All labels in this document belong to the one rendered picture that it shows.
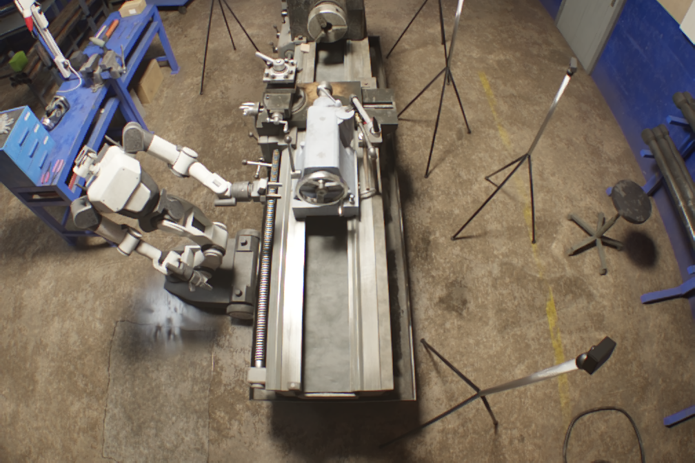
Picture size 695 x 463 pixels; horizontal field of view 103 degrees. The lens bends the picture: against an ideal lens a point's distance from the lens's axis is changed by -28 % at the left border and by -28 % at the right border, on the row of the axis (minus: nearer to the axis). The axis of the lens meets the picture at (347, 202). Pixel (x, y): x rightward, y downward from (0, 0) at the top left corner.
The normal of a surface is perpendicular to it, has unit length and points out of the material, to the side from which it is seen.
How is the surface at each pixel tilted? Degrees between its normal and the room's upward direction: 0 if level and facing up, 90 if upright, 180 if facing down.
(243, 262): 0
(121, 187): 69
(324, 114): 0
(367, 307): 0
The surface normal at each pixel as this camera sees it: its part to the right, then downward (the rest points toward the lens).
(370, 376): -0.01, -0.53
